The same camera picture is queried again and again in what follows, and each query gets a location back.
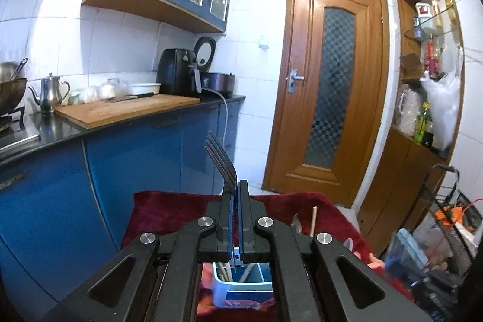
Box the steel kettle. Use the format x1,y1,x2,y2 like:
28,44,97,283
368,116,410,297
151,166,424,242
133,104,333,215
28,72,72,113

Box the gas stove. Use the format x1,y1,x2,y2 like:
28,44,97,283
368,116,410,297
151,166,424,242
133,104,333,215
0,106,41,154

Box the light blue utensil box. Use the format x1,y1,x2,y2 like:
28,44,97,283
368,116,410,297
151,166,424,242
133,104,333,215
212,261,273,309

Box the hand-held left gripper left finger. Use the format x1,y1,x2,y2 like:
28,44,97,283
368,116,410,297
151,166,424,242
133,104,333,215
41,193,236,322

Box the red bottle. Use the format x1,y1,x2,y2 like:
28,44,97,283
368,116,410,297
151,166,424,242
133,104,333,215
424,42,435,76

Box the black wire rack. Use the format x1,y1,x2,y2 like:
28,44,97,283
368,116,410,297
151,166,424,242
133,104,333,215
413,163,483,285

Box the white power cable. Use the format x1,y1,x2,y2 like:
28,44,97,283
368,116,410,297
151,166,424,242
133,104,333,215
203,87,229,154

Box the wooden door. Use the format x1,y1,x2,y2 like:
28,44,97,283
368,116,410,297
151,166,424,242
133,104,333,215
263,0,389,208

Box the metal fork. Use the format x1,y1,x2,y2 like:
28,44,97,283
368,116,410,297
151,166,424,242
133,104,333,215
204,131,239,272

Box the metal door handle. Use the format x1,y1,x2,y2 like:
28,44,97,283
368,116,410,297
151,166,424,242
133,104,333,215
286,69,305,94

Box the wooden cutting board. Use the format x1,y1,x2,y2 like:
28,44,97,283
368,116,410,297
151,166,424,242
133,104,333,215
53,93,201,130

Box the rice cooker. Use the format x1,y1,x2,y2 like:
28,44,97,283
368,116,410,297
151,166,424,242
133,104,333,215
193,36,237,98

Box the clear plastic containers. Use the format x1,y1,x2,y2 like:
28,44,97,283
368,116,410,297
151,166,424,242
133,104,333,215
81,78,129,104

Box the white plastic bag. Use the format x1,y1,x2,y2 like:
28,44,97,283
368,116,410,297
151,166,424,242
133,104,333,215
419,46,463,154

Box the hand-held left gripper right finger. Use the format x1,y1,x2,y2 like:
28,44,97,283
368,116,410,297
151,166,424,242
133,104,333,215
238,179,431,322

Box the blue base cabinet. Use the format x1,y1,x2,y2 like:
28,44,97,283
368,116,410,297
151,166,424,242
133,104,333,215
0,99,243,322

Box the black kitchen countertop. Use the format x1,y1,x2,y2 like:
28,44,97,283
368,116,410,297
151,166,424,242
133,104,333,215
0,93,246,166

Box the wooden shelf niche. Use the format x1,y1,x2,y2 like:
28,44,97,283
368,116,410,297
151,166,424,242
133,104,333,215
358,0,465,252

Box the pink and maroon blanket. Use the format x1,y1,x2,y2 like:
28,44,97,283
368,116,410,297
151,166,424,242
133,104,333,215
121,191,413,322

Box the green bottle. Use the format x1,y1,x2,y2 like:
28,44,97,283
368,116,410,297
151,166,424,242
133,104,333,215
414,103,433,146

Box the metal spatula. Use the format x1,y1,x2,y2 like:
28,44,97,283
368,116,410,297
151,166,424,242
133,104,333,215
9,57,29,82

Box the clear plastic bag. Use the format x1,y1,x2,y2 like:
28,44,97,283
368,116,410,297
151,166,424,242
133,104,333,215
396,88,422,136

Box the white dish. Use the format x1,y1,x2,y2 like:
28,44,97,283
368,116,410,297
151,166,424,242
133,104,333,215
128,82,162,96

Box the blue packet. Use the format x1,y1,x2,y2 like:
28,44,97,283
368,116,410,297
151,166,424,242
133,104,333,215
384,229,431,278

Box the kitchen knife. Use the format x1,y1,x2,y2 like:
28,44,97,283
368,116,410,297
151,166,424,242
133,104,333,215
105,92,155,102

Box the black air fryer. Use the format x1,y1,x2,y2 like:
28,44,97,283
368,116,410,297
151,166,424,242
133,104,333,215
156,48,203,97

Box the black wok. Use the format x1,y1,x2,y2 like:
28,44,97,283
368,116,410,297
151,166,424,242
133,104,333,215
0,62,29,116

